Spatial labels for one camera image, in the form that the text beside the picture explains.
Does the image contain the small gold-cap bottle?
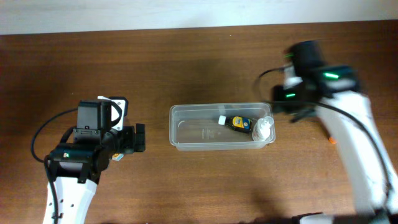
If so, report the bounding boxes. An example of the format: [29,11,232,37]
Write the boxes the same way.
[112,153,124,161]

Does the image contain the white squeeze bottle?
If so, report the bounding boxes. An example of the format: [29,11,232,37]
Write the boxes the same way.
[252,116,274,141]

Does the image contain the orange tube white cap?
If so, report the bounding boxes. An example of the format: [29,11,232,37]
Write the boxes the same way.
[328,136,336,144]

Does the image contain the dark bottle white cap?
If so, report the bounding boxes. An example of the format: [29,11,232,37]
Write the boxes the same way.
[218,115,252,134]

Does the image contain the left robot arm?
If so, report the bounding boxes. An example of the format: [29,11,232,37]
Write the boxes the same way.
[43,96,146,223]

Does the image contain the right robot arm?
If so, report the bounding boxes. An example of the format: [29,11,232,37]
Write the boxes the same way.
[272,41,397,223]

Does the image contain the clear plastic container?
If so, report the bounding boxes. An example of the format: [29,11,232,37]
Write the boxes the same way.
[169,103,276,151]

